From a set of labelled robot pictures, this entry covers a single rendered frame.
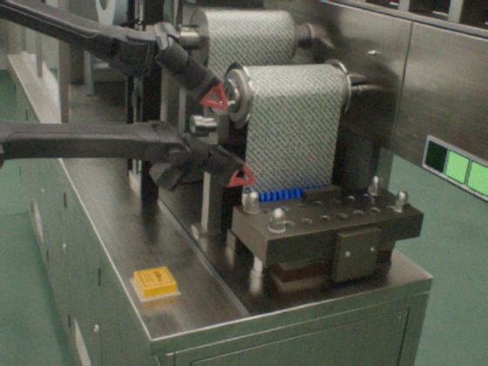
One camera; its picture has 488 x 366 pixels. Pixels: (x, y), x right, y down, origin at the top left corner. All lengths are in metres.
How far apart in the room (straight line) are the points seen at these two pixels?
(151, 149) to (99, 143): 0.11
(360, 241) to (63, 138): 0.64
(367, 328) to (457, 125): 0.48
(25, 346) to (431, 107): 1.88
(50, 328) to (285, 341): 1.57
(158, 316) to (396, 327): 0.56
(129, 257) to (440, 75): 0.77
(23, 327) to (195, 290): 1.54
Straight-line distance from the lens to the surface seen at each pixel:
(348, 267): 1.32
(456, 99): 1.27
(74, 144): 1.11
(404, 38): 1.38
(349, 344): 1.40
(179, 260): 1.36
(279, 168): 1.39
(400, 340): 1.49
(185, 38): 1.51
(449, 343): 2.85
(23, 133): 1.08
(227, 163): 1.29
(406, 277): 1.41
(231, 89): 1.32
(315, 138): 1.41
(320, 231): 1.26
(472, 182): 1.25
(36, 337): 2.66
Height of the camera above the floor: 1.59
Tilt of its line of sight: 20 degrees down
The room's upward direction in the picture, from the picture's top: 4 degrees clockwise
